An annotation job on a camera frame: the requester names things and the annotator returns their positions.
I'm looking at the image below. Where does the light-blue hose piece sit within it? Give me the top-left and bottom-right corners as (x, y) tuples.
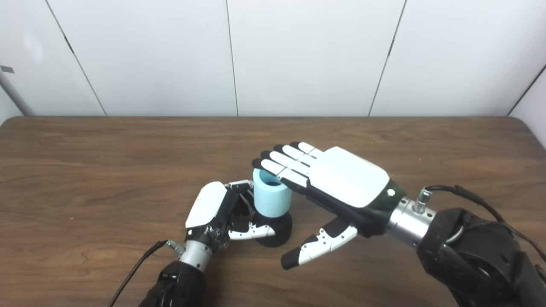
(253, 168), (293, 218)

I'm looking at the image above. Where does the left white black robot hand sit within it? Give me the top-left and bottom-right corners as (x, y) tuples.
(185, 180), (276, 252)

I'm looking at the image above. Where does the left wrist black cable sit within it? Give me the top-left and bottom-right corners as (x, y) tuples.
(107, 240), (186, 307)

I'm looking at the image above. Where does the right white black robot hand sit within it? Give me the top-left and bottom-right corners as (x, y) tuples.
(251, 142), (407, 270)

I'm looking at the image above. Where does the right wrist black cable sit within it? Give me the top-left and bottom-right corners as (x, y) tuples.
(412, 185), (546, 263)

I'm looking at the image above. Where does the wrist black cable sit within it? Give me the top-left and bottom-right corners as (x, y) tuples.
(412, 185), (546, 263)
(107, 240), (186, 307)

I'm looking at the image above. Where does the black nozzle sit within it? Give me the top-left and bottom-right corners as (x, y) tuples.
(250, 210), (293, 248)

